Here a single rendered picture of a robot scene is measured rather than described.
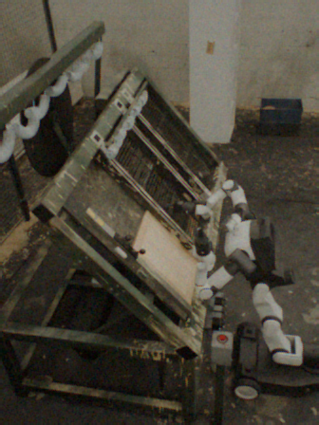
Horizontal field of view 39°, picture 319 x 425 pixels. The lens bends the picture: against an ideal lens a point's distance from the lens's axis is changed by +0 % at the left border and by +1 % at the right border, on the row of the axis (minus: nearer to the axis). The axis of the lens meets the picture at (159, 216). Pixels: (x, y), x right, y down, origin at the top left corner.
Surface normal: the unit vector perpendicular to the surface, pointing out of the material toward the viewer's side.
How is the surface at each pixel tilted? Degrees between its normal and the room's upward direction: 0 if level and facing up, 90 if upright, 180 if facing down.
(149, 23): 90
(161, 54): 90
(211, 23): 90
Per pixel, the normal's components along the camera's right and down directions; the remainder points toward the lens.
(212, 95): -0.26, 0.59
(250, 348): -0.05, -0.80
